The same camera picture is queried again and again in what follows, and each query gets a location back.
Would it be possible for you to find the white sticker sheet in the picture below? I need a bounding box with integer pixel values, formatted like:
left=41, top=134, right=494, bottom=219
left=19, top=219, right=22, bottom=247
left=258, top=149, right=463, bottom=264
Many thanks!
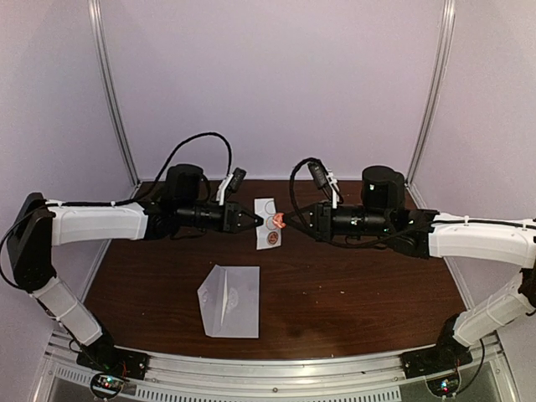
left=254, top=198, right=281, bottom=250

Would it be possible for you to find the red seal sticker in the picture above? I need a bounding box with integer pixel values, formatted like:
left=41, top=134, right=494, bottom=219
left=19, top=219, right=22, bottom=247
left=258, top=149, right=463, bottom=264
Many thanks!
left=271, top=213, right=286, bottom=229

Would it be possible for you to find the grey envelope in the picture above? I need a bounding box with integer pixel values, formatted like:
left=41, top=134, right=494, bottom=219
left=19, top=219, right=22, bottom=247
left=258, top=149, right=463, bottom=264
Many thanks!
left=197, top=265, right=260, bottom=339

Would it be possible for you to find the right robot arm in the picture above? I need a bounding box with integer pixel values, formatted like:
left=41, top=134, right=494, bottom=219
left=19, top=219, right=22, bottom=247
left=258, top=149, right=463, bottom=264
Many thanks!
left=273, top=157, right=535, bottom=370

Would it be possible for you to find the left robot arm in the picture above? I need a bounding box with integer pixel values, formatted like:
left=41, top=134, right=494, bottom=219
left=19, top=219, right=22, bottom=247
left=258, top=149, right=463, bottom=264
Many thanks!
left=1, top=164, right=264, bottom=372

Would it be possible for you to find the brown seal sticker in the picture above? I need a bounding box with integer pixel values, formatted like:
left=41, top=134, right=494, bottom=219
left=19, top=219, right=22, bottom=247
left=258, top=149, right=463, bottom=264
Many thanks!
left=266, top=231, right=280, bottom=245

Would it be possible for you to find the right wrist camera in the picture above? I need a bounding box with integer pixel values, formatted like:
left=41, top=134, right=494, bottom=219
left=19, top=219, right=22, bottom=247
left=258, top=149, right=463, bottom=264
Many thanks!
left=307, top=162, right=343, bottom=209

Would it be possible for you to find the right black braided cable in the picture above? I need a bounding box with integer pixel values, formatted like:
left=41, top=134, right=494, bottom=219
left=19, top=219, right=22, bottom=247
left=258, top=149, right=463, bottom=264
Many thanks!
left=289, top=157, right=326, bottom=223

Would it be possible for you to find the black braided cable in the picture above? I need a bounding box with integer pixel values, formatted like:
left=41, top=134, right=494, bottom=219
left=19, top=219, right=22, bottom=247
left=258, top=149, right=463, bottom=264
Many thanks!
left=289, top=157, right=326, bottom=223
left=112, top=132, right=234, bottom=206

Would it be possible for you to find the left black braided cable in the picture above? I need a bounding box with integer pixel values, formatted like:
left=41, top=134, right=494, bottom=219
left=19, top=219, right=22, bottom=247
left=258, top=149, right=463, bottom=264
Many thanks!
left=112, top=132, right=234, bottom=206

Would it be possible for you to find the right aluminium frame post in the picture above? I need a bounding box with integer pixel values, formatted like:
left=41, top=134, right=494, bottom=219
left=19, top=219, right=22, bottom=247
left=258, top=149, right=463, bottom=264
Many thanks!
left=406, top=0, right=456, bottom=187

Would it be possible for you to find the aluminium frame post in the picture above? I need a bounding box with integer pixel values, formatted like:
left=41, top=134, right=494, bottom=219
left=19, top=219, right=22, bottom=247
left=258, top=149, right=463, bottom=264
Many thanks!
left=87, top=0, right=140, bottom=186
left=406, top=0, right=456, bottom=187

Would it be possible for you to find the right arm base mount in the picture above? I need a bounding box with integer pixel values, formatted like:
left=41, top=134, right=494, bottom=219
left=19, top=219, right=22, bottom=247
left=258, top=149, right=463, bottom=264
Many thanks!
left=400, top=314, right=473, bottom=399

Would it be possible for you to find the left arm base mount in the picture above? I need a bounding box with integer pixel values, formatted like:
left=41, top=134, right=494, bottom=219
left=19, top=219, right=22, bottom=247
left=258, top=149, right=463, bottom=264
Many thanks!
left=73, top=327, right=149, bottom=401

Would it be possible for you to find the front aluminium rail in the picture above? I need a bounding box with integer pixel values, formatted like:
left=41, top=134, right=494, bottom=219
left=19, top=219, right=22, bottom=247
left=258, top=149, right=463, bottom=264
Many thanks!
left=29, top=341, right=520, bottom=401

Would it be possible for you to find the left aluminium frame post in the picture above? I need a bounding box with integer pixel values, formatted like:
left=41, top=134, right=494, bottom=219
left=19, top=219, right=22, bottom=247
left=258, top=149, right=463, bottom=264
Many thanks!
left=87, top=0, right=140, bottom=186

